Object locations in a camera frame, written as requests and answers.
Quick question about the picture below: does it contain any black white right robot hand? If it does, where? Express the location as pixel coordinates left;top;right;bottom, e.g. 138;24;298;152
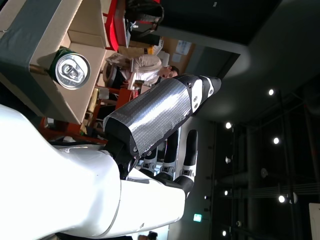
0;73;223;240

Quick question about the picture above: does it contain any dented green soda can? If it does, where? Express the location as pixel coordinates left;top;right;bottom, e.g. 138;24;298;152
49;47;91;90

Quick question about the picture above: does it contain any open cardboard box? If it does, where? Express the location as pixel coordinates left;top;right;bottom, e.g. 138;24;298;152
0;0;113;125

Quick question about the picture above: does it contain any orange tool cart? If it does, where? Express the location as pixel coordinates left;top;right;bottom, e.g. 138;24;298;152
41;86;141;147

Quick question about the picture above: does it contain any person in beige sweater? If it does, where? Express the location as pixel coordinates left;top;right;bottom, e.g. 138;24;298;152
106;53;181;92

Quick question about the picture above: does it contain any red metal stool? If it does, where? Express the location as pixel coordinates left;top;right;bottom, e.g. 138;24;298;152
103;0;161;51

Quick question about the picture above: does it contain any cork notice board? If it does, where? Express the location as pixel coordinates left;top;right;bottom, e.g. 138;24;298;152
159;36;197;72

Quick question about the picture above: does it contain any black backpack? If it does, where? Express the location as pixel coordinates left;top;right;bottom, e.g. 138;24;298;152
124;0;165;38

